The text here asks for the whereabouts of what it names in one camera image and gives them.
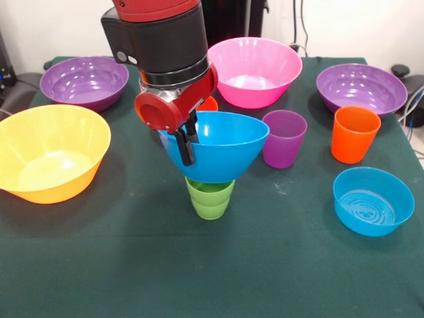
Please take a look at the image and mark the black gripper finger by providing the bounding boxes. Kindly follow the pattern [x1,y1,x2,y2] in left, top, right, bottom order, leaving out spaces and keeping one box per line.
[174,129,196,167]
[185,112,199,144]

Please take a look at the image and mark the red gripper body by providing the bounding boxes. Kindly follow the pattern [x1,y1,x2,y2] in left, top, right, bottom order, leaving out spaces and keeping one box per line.
[134,66,219,134]

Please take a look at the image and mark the deep blue plastic bowl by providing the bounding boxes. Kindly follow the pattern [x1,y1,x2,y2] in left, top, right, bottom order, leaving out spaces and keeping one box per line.
[158,111,270,184]

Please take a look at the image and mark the orange plastic bowl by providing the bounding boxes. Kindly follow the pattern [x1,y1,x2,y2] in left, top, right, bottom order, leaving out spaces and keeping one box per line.
[195,95,219,113]

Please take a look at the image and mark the green plastic cup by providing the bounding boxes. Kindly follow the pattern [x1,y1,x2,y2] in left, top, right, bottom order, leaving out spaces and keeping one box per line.
[184,176,237,221]

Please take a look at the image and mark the pink plastic bowl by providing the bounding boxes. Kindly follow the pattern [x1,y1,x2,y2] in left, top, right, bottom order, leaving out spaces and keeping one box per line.
[207,36,303,109]

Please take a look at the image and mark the purple plastic bowl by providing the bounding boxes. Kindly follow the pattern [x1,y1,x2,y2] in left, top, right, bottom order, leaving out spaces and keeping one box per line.
[39,56,130,113]
[315,63,409,120]

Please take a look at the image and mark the purple plastic cup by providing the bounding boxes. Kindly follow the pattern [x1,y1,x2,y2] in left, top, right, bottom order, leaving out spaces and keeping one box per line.
[262,109,308,170]

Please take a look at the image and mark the dark green table cloth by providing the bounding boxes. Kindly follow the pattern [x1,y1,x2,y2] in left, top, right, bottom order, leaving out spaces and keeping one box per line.
[0,56,424,318]

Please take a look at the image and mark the yellow plastic bowl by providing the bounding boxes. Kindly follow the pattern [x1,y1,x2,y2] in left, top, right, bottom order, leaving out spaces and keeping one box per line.
[0,104,112,205]

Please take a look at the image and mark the black device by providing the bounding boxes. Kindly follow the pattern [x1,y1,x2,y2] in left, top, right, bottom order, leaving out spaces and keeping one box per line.
[0,29,17,89]

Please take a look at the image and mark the orange plastic cup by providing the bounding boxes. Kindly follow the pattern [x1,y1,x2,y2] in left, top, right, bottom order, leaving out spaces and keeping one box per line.
[331,105,382,165]

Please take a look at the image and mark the low blue plastic bowl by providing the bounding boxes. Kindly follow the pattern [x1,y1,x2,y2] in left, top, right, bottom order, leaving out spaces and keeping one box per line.
[333,166,415,237]

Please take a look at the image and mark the black round knob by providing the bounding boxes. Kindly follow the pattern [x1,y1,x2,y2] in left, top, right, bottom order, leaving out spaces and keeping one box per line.
[390,64,411,80]

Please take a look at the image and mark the black wall cable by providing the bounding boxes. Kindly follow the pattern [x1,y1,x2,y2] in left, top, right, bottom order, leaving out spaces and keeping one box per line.
[292,0,298,46]

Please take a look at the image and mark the grey wall cable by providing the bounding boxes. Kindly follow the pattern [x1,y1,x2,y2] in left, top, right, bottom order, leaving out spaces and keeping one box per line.
[299,0,309,52]

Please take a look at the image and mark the white cable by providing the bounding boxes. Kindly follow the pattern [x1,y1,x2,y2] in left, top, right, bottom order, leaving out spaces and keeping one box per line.
[397,85,424,124]

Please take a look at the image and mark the blue cable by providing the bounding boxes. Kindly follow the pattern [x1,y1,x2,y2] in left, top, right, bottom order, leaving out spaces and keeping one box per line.
[405,84,424,129]

